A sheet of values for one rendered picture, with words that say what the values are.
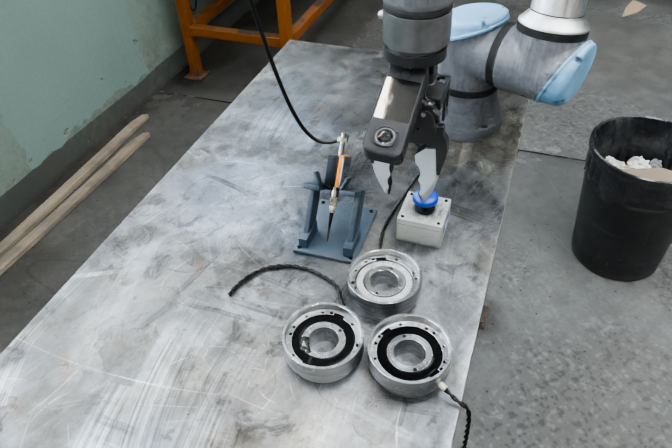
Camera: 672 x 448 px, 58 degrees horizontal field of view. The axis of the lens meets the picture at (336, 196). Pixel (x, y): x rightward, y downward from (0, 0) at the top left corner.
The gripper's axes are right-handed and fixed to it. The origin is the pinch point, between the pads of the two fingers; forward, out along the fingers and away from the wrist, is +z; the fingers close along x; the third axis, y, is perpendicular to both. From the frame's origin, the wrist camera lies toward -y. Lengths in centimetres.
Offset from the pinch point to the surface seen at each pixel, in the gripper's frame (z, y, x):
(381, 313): 14.3, -8.9, 0.3
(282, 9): 55, 171, 98
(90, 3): 42, 128, 161
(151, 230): 16.4, -2.3, 41.6
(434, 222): 11.9, 8.4, -2.9
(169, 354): 16.4, -22.6, 25.6
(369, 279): 13.4, -4.3, 3.5
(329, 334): 14.9, -14.0, 6.0
